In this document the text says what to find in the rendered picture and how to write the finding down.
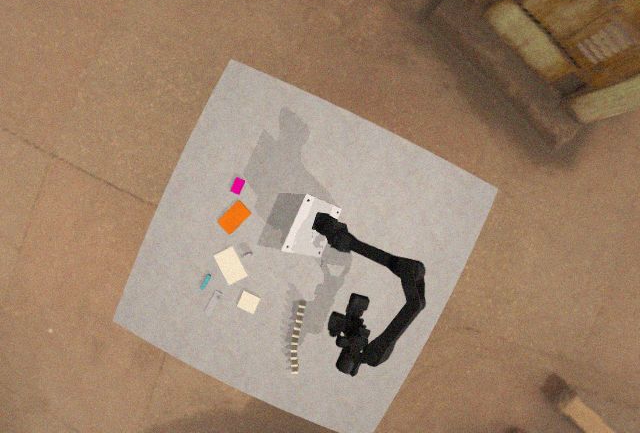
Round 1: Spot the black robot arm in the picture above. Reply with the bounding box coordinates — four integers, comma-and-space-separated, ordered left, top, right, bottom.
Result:
312, 212, 426, 377

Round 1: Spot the teal rectangular block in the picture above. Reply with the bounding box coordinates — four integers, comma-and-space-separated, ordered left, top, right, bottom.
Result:
200, 274, 211, 290

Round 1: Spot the magenta rectangular block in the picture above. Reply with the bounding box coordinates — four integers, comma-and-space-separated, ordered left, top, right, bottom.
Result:
231, 177, 245, 195

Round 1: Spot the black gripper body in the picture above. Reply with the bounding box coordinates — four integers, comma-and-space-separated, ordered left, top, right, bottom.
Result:
336, 293, 370, 348

